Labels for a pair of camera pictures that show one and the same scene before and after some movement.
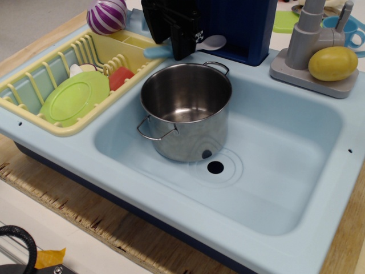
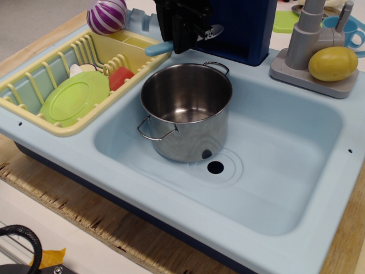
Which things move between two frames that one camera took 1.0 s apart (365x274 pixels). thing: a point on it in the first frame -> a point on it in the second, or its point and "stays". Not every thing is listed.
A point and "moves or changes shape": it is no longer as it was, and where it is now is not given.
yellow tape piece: x=49 y=258 stays
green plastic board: x=284 y=21 stays
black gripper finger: x=161 y=15 -> x=165 y=12
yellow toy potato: x=332 y=63 stays
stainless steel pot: x=187 y=105 stays
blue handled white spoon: x=166 y=50 moves or changes shape
